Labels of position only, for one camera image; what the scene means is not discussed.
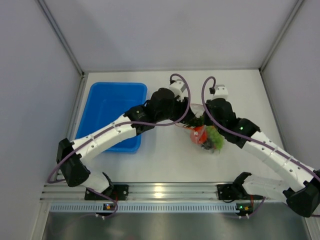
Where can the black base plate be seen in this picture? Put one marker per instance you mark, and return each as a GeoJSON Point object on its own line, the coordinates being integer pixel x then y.
{"type": "Point", "coordinates": [231, 192]}
{"type": "Point", "coordinates": [119, 192]}

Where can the aluminium mounting rail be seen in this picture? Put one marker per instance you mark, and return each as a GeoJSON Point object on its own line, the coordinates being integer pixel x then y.
{"type": "Point", "coordinates": [141, 192]}

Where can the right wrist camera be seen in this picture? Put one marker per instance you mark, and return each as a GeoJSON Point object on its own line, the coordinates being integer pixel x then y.
{"type": "Point", "coordinates": [219, 92]}

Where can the fake red chili pepper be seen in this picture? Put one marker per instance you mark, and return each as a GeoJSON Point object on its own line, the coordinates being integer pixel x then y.
{"type": "Point", "coordinates": [198, 135]}

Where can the fake dark eggplant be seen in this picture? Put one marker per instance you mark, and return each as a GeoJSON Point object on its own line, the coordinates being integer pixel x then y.
{"type": "Point", "coordinates": [208, 145]}

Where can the fake pineapple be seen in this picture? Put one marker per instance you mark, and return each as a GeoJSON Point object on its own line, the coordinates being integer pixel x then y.
{"type": "Point", "coordinates": [196, 121]}

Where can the fake green grapes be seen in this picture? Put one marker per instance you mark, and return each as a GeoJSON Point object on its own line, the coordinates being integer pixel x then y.
{"type": "Point", "coordinates": [215, 139]}

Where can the slotted cable duct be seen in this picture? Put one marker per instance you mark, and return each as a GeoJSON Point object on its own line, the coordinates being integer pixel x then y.
{"type": "Point", "coordinates": [145, 208]}

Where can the clear zip top bag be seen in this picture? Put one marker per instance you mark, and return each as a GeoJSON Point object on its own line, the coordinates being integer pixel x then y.
{"type": "Point", "coordinates": [198, 110]}

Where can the blue plastic bin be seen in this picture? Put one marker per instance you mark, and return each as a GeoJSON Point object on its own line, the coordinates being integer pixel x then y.
{"type": "Point", "coordinates": [106, 101]}

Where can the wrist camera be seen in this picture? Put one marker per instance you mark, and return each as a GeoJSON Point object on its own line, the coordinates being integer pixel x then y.
{"type": "Point", "coordinates": [179, 89]}
{"type": "Point", "coordinates": [219, 92]}

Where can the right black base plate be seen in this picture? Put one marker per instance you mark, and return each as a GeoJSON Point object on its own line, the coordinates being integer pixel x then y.
{"type": "Point", "coordinates": [231, 192]}

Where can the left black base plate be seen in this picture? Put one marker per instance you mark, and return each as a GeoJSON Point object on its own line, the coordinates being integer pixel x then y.
{"type": "Point", "coordinates": [119, 192]}

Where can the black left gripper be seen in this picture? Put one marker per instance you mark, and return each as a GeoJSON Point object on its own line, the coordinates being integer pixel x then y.
{"type": "Point", "coordinates": [182, 108]}

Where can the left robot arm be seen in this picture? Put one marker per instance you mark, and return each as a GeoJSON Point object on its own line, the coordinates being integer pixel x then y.
{"type": "Point", "coordinates": [74, 155]}

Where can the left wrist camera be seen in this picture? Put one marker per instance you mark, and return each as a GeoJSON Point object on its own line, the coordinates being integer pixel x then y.
{"type": "Point", "coordinates": [179, 89]}

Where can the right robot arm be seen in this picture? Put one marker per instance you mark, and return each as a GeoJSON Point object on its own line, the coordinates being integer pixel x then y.
{"type": "Point", "coordinates": [299, 186]}

